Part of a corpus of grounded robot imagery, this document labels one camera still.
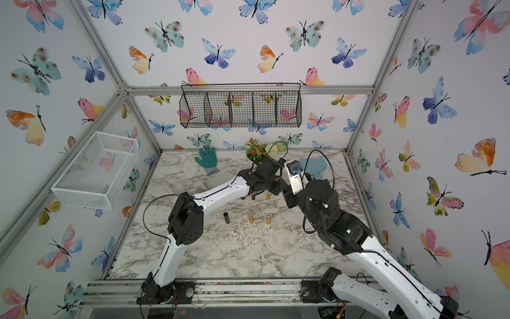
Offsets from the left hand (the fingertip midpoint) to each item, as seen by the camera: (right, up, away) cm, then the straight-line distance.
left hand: (284, 182), depth 90 cm
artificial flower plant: (-13, +14, +7) cm, 21 cm away
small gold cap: (-7, -17, 0) cm, 19 cm away
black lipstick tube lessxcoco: (-26, -17, +1) cm, 31 cm away
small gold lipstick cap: (-15, -16, 0) cm, 22 cm away
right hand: (0, +5, -27) cm, 27 cm away
